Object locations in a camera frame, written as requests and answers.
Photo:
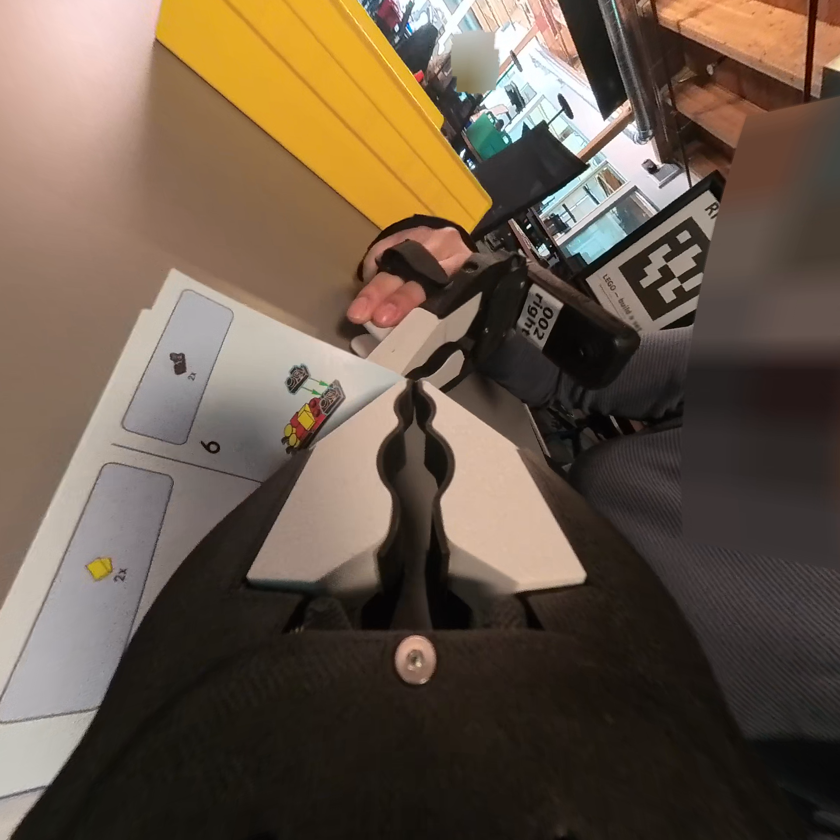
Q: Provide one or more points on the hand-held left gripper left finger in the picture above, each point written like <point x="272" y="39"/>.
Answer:
<point x="321" y="525"/>

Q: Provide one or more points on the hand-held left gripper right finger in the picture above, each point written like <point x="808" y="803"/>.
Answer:
<point x="505" y="525"/>

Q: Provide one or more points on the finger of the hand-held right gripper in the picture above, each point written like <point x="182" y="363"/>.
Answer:
<point x="456" y="367"/>
<point x="413" y="341"/>

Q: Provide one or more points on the instruction booklet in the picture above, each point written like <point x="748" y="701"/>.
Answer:
<point x="164" y="499"/>

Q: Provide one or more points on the yellow plastic bin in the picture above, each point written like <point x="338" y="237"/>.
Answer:
<point x="315" y="85"/>

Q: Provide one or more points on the person's right forearm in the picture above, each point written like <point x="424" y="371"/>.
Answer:
<point x="656" y="374"/>

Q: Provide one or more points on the person's right hand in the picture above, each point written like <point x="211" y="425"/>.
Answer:
<point x="387" y="302"/>

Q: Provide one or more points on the black white marker sign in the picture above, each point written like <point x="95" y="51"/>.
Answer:
<point x="663" y="275"/>

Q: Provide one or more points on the black hanging monitor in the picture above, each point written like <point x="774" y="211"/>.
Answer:
<point x="594" y="52"/>

